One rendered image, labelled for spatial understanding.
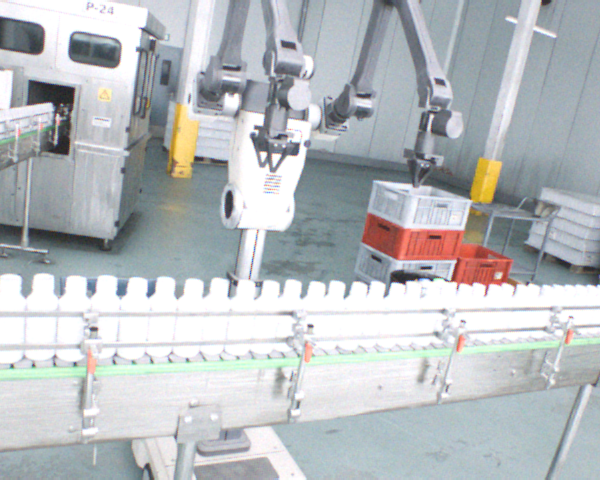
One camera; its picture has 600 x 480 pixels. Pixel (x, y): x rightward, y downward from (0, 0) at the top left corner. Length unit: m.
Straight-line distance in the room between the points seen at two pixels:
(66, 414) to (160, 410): 0.19
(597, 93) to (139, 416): 12.79
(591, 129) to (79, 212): 10.89
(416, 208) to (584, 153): 9.88
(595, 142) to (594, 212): 5.06
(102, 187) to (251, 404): 3.71
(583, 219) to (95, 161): 6.30
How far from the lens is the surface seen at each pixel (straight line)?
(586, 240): 8.36
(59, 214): 5.00
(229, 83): 1.64
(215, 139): 10.78
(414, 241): 3.77
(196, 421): 1.30
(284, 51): 1.30
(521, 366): 1.85
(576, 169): 13.40
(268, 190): 1.82
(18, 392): 1.19
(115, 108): 4.76
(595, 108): 13.42
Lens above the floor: 1.58
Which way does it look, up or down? 15 degrees down
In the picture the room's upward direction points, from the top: 11 degrees clockwise
